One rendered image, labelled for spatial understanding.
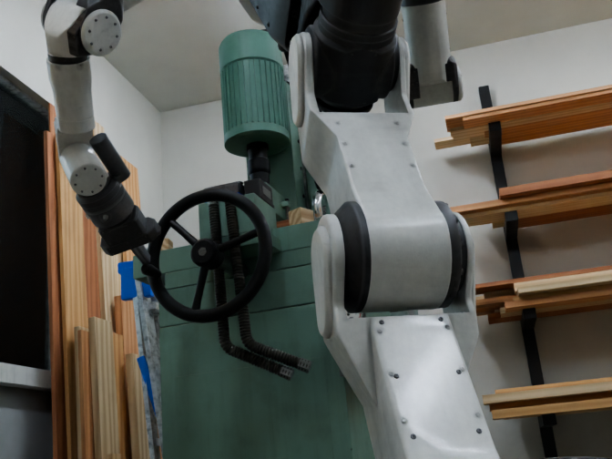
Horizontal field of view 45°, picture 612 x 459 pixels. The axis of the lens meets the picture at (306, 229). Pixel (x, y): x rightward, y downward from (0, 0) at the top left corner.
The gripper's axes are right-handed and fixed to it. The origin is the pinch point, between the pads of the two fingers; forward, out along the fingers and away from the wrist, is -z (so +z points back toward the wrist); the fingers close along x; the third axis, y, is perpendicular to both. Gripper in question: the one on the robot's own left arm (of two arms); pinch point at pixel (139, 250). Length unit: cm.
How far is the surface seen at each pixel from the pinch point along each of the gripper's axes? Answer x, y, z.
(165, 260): -4.4, 18.5, -19.2
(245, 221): 19.9, 10.4, -9.9
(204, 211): 11.1, 16.1, -7.7
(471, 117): 104, 201, -141
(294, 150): 31, 54, -26
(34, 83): -88, 206, -41
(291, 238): 27.5, 11.2, -19.4
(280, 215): 23, 35, -30
